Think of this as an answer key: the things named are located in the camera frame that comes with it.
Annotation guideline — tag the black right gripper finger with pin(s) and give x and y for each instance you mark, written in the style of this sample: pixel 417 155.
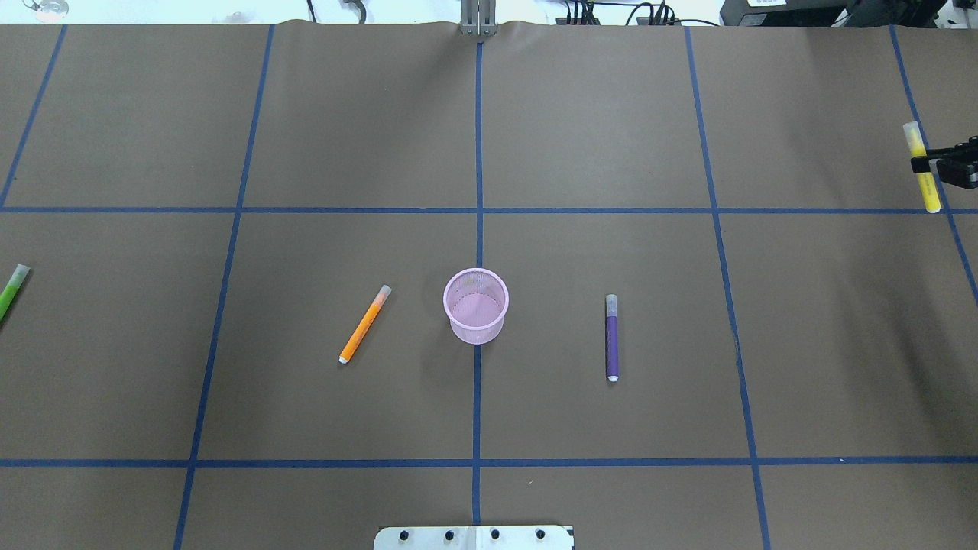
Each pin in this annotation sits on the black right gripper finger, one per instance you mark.
pixel 931 163

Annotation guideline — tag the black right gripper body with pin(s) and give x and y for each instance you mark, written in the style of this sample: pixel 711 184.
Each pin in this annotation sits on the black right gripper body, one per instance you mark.
pixel 958 166

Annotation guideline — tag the yellow highlighter pen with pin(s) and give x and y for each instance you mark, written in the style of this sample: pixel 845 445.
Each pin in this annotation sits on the yellow highlighter pen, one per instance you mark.
pixel 924 177

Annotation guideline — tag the green highlighter pen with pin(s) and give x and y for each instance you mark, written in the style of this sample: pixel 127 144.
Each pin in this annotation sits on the green highlighter pen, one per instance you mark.
pixel 12 288

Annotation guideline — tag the purple highlighter pen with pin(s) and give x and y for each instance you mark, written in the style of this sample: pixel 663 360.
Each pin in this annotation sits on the purple highlighter pen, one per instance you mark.
pixel 612 369

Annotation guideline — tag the pink mesh pen holder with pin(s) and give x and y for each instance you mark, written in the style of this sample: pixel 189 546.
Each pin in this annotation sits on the pink mesh pen holder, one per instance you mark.
pixel 475 301

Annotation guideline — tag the orange highlighter pen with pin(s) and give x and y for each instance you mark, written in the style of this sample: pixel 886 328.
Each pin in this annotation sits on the orange highlighter pen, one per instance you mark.
pixel 364 325

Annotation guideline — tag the aluminium frame post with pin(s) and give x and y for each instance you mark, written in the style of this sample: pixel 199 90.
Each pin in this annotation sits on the aluminium frame post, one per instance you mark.
pixel 478 18

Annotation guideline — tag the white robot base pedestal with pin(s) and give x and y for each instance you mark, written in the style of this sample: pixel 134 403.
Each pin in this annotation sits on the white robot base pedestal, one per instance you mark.
pixel 475 537

